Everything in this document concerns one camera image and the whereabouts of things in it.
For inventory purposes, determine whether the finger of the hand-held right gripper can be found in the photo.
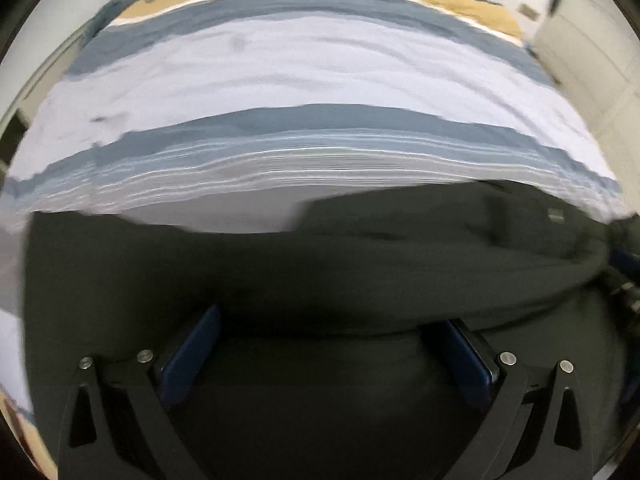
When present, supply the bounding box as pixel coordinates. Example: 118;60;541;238
604;220;640;331

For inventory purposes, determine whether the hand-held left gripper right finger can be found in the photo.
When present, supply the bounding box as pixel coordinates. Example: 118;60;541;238
421;318;594;480

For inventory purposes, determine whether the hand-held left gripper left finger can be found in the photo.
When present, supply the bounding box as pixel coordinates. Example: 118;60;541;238
56;303;222;480

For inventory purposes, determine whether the black puffer coat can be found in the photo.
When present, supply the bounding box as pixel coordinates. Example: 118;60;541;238
20;180;640;480

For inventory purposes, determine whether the white wardrobe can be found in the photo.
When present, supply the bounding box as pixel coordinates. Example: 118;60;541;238
530;0;640;171

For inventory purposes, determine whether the striped bed duvet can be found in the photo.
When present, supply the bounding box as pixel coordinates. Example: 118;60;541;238
0;0;626;461

